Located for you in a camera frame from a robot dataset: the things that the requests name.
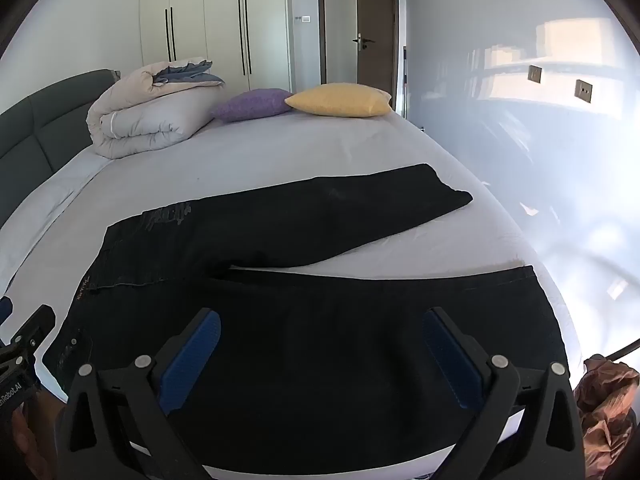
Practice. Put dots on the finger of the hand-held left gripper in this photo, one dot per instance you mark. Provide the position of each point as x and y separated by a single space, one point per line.
5 307
37 325

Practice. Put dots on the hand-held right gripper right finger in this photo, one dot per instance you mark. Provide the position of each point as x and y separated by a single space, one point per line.
450 360

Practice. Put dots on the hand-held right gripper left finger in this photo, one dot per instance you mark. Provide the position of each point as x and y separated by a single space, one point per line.
192 360

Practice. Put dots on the black pants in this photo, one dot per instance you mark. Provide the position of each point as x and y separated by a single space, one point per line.
300 335

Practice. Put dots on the person's left hand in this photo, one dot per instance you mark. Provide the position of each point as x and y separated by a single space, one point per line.
35 435

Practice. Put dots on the brown crumpled cloth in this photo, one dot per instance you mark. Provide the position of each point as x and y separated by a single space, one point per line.
610 410

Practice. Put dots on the dark grey padded headboard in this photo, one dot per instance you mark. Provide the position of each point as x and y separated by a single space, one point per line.
35 130

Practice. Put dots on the folded beige duvet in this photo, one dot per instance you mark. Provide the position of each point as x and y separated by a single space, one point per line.
150 120

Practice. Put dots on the bed with white sheet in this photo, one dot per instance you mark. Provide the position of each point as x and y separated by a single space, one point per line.
325 150

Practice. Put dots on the purple pillow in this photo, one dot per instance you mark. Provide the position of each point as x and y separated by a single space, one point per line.
252 105

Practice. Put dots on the yellow pillow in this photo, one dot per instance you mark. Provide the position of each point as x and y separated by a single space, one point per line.
340 100

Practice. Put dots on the blue ruffled blanket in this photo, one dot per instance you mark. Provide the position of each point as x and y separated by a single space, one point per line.
192 76

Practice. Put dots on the brown wooden door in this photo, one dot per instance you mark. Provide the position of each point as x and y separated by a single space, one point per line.
377 10

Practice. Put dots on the grey wall socket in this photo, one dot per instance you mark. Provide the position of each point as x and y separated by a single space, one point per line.
582 90
535 74

